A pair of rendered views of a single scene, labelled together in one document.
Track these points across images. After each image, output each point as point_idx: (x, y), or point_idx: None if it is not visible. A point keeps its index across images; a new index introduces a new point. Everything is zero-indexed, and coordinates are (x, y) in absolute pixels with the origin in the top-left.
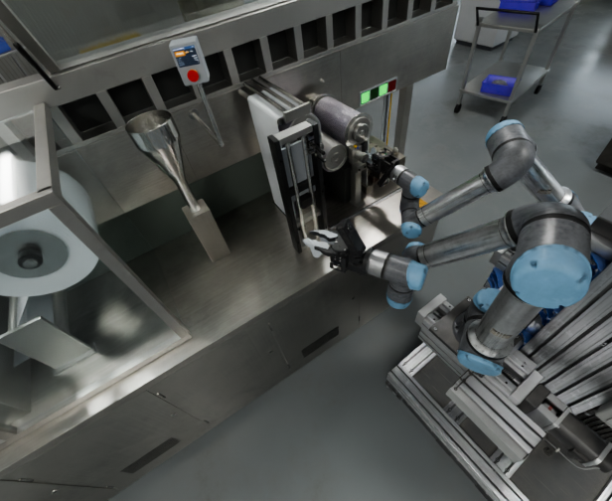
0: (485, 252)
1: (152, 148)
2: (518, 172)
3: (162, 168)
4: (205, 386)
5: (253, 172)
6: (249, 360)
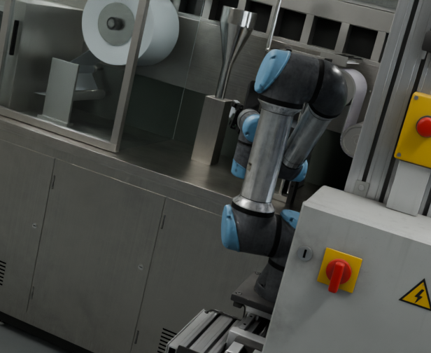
0: (302, 125)
1: (224, 19)
2: None
3: (222, 42)
4: (74, 225)
5: None
6: (119, 248)
